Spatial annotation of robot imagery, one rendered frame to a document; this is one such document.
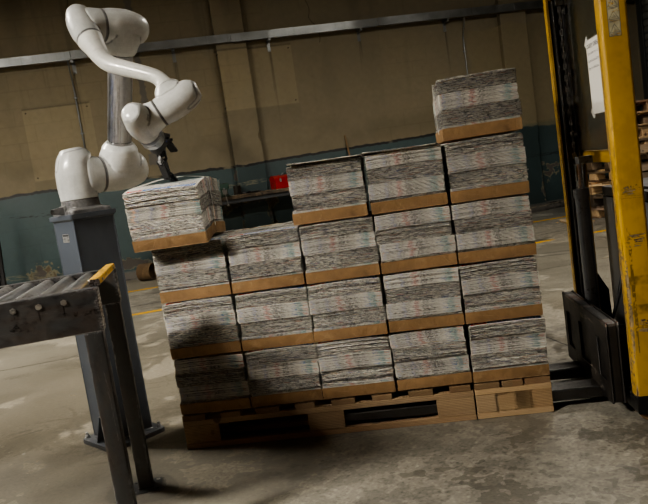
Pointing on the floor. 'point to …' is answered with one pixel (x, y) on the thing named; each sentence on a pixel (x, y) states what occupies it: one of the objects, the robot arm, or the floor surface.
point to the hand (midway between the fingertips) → (173, 164)
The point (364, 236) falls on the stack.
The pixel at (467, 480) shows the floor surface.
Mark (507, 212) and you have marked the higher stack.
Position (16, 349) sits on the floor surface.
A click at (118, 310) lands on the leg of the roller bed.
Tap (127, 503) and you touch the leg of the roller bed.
